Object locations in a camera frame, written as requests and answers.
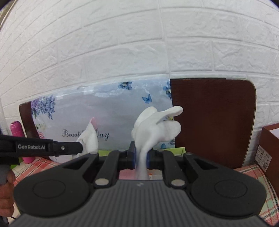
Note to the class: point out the green cardboard box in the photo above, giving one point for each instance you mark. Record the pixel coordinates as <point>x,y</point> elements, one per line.
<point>174,151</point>

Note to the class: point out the white plastic bag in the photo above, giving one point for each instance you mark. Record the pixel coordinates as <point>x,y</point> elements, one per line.
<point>152,128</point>

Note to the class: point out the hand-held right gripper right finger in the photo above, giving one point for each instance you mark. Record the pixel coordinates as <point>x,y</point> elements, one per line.
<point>148,159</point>

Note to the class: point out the pink bottle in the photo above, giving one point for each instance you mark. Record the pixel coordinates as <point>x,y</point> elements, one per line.
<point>16,129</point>

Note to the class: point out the dark brown wooden board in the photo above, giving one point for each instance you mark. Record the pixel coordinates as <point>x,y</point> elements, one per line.
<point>207,120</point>

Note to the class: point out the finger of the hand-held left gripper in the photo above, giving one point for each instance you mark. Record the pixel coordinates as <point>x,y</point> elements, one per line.
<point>69,148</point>

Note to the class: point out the person's left hand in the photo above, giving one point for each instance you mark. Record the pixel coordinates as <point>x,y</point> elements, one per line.
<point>6,196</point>

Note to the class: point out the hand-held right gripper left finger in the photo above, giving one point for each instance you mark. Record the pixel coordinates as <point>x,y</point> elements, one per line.
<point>132,157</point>

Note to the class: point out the floral plastic bag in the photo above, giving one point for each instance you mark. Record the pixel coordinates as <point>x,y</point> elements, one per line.
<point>113,109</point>

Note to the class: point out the plaid tablecloth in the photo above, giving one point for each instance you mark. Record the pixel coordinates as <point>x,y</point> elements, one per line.
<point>261,174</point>

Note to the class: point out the brown cardboard box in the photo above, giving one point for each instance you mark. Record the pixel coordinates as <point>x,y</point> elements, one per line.
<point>270,141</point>

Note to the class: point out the white cloth with pink tip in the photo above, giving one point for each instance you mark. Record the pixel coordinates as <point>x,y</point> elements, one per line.
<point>90,137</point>

